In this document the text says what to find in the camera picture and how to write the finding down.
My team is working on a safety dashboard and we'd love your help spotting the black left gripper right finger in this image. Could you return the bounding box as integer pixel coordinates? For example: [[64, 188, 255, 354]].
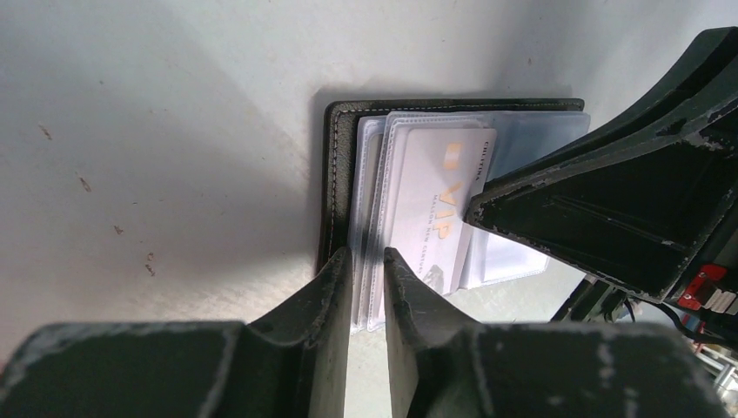
[[384, 247, 727, 417]]

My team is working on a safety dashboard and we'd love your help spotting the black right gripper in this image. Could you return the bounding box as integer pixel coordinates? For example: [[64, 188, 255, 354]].
[[465, 27, 737, 347]]

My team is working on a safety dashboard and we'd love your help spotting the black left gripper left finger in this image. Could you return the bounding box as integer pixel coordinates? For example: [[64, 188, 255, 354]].
[[1, 248, 352, 417]]

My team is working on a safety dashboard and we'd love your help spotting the black leather card holder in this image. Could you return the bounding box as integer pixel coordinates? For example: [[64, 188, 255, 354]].
[[319, 98, 590, 333]]

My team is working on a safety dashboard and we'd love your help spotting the white VIP card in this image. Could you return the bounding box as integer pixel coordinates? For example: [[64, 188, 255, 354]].
[[382, 127, 497, 295]]

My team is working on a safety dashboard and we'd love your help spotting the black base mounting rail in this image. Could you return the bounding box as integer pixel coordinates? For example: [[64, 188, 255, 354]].
[[551, 275, 636, 323]]

